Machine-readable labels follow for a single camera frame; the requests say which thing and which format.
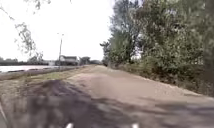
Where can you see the grey dirt path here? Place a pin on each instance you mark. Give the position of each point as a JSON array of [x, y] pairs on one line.
[[108, 86]]

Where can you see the building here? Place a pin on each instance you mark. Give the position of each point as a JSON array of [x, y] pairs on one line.
[[69, 60]]

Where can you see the street lamp pole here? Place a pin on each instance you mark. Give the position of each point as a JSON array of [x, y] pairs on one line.
[[60, 50]]

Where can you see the row of trees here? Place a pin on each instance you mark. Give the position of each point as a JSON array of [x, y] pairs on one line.
[[161, 40]]

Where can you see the grass verge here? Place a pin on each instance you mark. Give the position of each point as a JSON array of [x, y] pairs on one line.
[[45, 76]]

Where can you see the robot's own part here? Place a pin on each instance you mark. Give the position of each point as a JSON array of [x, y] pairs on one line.
[[135, 125], [69, 125]]

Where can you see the overhanging tree branches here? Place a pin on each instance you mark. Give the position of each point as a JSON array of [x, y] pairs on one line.
[[26, 38]]

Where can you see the water surface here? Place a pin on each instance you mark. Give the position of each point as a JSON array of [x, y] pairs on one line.
[[18, 68]]

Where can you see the distant tree line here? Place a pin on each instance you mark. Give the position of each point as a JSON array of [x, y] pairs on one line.
[[15, 61]]

